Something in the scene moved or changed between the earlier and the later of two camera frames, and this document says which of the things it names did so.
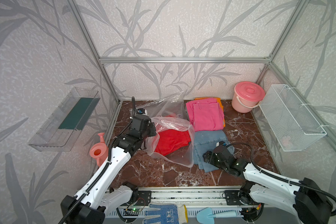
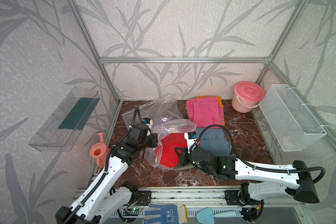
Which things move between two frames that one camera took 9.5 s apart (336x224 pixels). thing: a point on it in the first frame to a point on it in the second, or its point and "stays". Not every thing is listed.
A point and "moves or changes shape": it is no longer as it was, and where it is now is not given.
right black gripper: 207,153 to 184,155
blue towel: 207,140 stays
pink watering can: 100,150 stays
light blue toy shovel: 205,215 stays
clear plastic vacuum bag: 174,138 moves or changes shape
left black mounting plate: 144,198 stays
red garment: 171,140 moves or changes shape
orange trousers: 218,100 stays
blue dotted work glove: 169,213 stays
